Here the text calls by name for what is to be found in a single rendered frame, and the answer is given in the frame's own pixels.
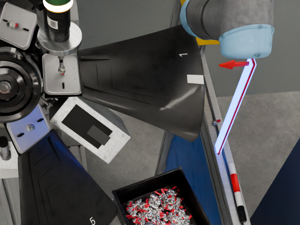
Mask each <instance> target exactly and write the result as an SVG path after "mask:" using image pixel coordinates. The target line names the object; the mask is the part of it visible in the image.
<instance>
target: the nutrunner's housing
mask: <svg viewBox="0 0 300 225"><path fill-rule="evenodd" d="M47 22H48V27H49V31H50V38H51V39H52V40H53V41H54V42H65V41H67V40H68V39H69V37H70V26H71V11H70V9H69V10H68V11H66V12H62V13H55V12H51V11H49V10H47Z"/></svg>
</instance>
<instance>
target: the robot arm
mask: <svg viewBox="0 0 300 225"><path fill-rule="evenodd" d="M273 18H274V0H186V1H185V2H184V4H183V6H182V8H181V11H180V20H181V24H182V26H183V28H184V29H185V30H186V31H187V32H188V34H190V35H192V36H194V37H197V38H199V39H202V40H217V41H219V43H220V48H221V54H222V55H223V56H224V57H227V58H240V59H254V58H264V57H267V56H268V55H269V54H270V53H271V47H272V36H273V33H274V27H273Z"/></svg>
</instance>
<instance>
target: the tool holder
mask: <svg viewBox="0 0 300 225"><path fill-rule="evenodd" d="M28 1H29V2H30V3H31V4H33V5H34V6H35V7H36V11H37V24H38V26H39V27H40V29H39V31H38V34H37V38H38V42H37V44H38V45H39V46H40V48H41V49H42V50H43V51H44V52H46V53H47V54H50V55H53V56H67V55H70V54H72V53H74V52H76V51H77V50H78V49H79V48H80V46H81V43H82V33H81V30H80V28H79V27H78V26H77V25H76V24H75V23H73V22H71V26H70V37H69V39H68V40H67V41H65V42H54V41H53V40H52V39H51V38H50V31H49V27H48V22H47V9H46V8H45V6H44V3H43V0H28Z"/></svg>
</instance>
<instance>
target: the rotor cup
mask: <svg viewBox="0 0 300 225"><path fill-rule="evenodd" d="M11 48H16V51H15V52H13V51H11ZM43 55H44V53H43V51H42V50H41V49H40V47H39V46H38V45H37V44H35V46H34V50H33V52H30V51H28V50H22V49H20V48H18V47H16V46H14V45H12V44H10V43H7V42H5V41H3V40H1V39H0V82H3V81H5V82H8V83H9V84H10V85H11V91H10V92H9V93H8V94H1V93H0V123H10V122H15V121H18V120H21V119H23V118H25V117H26V116H28V115H29V114H30V113H31V112H32V111H33V110H34V109H35V108H36V106H37V105H38V103H39V101H40V98H41V97H42V96H43V94H44V82H43V86H42V81H43V68H42V56H43Z"/></svg>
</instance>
